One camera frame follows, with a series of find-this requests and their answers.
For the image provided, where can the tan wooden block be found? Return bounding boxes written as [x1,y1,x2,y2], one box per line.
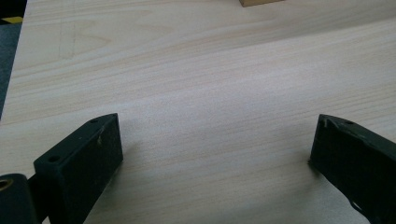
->
[238,0,286,8]

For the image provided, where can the yellow and black floor tape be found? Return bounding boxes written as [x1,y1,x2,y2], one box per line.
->
[0,16,24,26]

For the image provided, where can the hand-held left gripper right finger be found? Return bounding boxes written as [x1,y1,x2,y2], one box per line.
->
[308,113,396,224]

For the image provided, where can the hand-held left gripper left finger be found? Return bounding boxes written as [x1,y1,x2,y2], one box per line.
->
[33,112,124,224]

